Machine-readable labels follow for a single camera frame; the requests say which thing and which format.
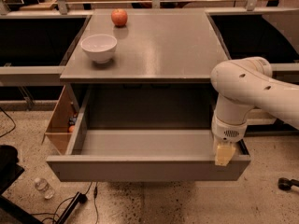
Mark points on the small orange fruit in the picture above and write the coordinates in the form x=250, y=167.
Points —
x=71, y=128

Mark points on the red apple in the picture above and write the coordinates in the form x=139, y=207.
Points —
x=119, y=17

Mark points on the white bowl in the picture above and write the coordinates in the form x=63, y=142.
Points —
x=99, y=48

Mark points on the black chair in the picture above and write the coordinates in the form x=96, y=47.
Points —
x=9, y=172

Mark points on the blue small object in box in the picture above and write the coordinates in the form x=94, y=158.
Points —
x=72, y=121

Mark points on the grey drawer cabinet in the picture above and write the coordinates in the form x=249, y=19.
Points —
x=158, y=77

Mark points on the clear plastic water bottle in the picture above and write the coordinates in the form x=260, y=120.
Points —
x=44, y=187

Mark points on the black caster wheel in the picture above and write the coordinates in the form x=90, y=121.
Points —
x=286, y=184

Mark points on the cardboard box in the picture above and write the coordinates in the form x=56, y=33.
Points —
x=58, y=129

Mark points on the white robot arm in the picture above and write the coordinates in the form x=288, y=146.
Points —
x=243, y=85

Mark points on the grey top drawer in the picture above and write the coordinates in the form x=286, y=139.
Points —
x=142, y=155

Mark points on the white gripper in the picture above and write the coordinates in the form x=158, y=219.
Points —
x=226, y=132

